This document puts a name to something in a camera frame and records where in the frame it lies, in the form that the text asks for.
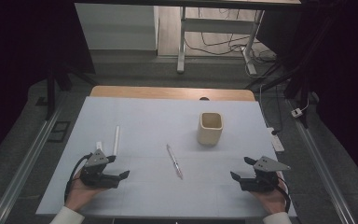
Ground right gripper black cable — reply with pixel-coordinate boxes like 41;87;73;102
274;175;293;215

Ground black stand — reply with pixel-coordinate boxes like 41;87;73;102
245;59;311;129
45;63;99;121

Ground metal floor rail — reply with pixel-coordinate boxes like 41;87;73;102
287;99;357;224
0;104;63;224

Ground person's left hand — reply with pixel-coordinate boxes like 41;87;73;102
64;171;107;213

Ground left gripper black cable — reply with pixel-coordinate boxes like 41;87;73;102
63;152;93;203

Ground black floor frame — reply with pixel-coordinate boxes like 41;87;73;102
47;120;72;144

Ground beige square pen holder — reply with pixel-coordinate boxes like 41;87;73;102
197;111;225;147

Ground white power strip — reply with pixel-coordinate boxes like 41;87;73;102
266;126;285;153

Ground long white pen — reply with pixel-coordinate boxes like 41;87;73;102
112;125;121;157

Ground pale blue table mat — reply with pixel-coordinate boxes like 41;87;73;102
35;95;298;218

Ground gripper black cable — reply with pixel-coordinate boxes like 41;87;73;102
63;152;93;203
274;175;293;215

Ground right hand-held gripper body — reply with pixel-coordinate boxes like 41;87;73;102
239;155;292;192

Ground white metal desk frame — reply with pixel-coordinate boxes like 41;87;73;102
176;6;266;77

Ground white cabinet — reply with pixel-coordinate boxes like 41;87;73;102
74;3;160;52

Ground person's right hand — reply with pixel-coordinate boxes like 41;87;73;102
250;175;289;216

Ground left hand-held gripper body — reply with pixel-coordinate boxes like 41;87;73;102
79;148;121;189

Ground black floor cables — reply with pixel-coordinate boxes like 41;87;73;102
185;7;278;78

